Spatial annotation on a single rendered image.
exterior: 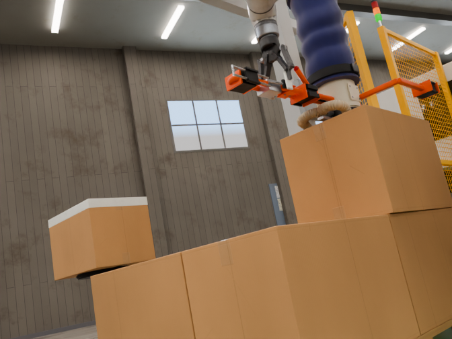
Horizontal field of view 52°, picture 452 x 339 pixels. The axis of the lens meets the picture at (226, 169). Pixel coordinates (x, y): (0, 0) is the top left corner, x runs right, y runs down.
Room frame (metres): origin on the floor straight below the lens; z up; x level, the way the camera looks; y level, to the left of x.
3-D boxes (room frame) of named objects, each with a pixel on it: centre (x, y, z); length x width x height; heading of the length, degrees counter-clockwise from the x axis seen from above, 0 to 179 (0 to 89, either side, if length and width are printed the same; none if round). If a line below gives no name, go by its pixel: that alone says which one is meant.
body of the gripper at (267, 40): (1.63, -0.25, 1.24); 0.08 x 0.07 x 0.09; 45
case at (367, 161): (1.95, -0.59, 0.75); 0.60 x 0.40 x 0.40; 137
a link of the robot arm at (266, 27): (1.63, -0.26, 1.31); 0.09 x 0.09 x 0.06
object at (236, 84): (1.51, -0.11, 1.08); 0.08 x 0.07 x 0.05; 135
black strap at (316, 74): (1.93, -0.54, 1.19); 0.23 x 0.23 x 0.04
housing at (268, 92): (1.60, -0.21, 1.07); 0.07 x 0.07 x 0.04; 45
